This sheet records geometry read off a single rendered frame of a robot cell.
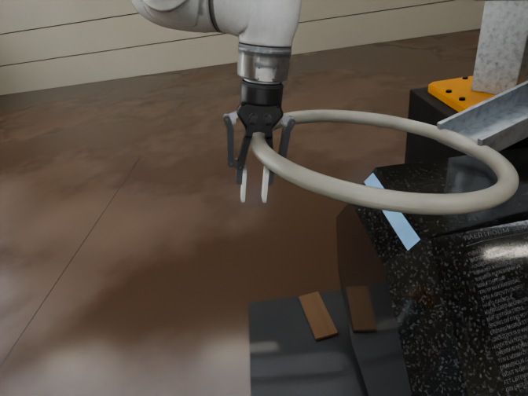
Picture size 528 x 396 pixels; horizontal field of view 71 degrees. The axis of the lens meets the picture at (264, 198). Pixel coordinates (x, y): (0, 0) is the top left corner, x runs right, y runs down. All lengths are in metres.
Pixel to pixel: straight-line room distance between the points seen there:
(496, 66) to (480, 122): 0.91
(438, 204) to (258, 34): 0.37
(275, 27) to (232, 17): 0.07
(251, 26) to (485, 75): 1.45
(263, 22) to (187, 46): 6.49
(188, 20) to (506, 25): 1.44
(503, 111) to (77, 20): 7.10
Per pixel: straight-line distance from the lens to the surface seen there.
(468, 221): 0.95
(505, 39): 1.88
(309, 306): 1.80
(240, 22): 0.63
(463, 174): 1.14
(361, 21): 7.07
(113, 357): 1.93
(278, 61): 0.64
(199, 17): 0.67
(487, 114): 1.03
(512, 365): 0.96
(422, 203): 0.55
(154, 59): 7.28
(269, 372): 1.64
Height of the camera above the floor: 1.39
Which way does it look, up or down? 32 degrees down
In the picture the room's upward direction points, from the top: 9 degrees counter-clockwise
